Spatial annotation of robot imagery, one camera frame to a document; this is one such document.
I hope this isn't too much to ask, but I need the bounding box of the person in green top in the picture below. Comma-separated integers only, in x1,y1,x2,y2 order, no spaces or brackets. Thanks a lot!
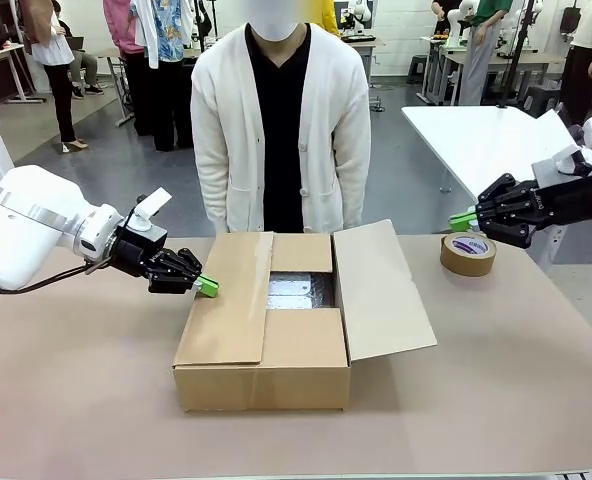
458,0,503,107

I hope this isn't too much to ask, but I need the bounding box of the grey stool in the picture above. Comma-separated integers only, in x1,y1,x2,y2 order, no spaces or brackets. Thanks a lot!
406,54,430,84

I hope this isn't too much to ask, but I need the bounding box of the person in floral shirt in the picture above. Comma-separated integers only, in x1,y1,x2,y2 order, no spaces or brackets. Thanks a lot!
130,0,196,152

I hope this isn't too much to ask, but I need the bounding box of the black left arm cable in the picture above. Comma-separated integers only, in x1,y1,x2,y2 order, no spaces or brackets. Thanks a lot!
0,257,115,304

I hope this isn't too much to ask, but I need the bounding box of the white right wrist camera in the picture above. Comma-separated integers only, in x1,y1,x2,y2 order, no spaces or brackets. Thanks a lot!
532,143,592,187

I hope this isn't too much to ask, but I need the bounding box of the long grey work table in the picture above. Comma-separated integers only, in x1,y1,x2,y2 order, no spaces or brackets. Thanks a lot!
438,45,568,107

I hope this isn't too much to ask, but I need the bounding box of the bubble-wrapped clock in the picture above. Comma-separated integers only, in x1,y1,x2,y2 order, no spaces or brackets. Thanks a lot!
267,271,336,311

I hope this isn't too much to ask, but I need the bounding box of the black stool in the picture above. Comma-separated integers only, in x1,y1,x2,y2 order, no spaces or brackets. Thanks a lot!
524,84,563,119

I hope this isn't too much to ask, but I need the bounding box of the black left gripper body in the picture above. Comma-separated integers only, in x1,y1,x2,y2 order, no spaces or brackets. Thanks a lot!
108,229,180,281

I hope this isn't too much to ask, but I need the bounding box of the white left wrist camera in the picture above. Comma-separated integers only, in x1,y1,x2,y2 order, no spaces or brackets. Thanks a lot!
125,187,173,235

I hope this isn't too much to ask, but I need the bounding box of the brown cardboard box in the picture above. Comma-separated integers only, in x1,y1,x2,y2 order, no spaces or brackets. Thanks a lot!
172,218,438,414

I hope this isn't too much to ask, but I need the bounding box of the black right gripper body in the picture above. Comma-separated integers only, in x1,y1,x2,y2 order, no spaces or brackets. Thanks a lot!
528,172,592,231

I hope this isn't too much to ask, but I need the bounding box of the person in white cardigan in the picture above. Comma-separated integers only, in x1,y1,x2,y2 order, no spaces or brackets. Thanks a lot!
190,0,372,235

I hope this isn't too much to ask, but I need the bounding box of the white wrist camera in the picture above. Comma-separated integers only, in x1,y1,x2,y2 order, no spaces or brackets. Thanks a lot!
125,187,173,235
532,143,592,187

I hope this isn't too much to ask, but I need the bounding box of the person in pink top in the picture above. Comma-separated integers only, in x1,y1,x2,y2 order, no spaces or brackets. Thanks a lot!
103,0,150,137

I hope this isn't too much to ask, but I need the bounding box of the seated person with laptop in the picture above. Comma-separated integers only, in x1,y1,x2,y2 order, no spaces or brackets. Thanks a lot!
55,2,106,99

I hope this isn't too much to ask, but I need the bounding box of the large white table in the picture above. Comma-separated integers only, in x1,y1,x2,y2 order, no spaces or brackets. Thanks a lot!
400,104,585,201

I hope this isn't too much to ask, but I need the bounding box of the brown packing tape roll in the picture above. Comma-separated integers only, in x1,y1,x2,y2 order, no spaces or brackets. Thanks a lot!
439,232,496,278

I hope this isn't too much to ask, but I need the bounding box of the woman in black trousers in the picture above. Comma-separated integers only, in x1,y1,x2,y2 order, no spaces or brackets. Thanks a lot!
19,0,90,154

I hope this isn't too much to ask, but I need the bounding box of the person in yellow top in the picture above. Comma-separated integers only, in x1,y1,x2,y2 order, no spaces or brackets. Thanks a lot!
300,0,341,37

